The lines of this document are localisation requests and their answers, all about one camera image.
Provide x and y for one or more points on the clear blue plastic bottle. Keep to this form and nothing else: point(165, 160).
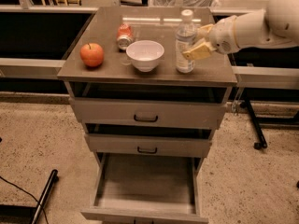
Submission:
point(185, 35)

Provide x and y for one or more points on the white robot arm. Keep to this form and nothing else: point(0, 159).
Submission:
point(274, 27)

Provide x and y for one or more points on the black stand leg right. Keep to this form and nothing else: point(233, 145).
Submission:
point(261, 143)

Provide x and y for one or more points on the orange soda can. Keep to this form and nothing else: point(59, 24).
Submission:
point(124, 36)

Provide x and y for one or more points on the grey drawer cabinet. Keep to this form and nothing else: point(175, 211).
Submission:
point(148, 23)

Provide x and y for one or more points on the grey drawer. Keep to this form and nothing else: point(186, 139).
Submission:
point(146, 140)
point(149, 105)
point(145, 189)

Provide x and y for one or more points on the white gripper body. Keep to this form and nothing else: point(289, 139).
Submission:
point(221, 36)

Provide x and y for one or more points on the black stand leg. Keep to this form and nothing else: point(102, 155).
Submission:
point(261, 143)
point(41, 203)

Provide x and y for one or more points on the bottom grey drawer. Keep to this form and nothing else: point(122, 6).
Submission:
point(145, 189)

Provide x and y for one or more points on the red apple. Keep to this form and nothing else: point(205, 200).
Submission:
point(92, 54)

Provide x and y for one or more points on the white bowl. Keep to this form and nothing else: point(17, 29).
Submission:
point(145, 55)

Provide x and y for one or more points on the top grey drawer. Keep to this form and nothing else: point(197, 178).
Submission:
point(149, 105)

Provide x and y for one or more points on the metal railing frame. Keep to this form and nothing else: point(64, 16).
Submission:
point(247, 76)

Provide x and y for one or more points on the black stand leg left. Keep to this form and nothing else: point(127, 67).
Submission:
point(41, 203)

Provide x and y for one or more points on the middle grey drawer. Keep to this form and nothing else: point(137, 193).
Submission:
point(146, 140)

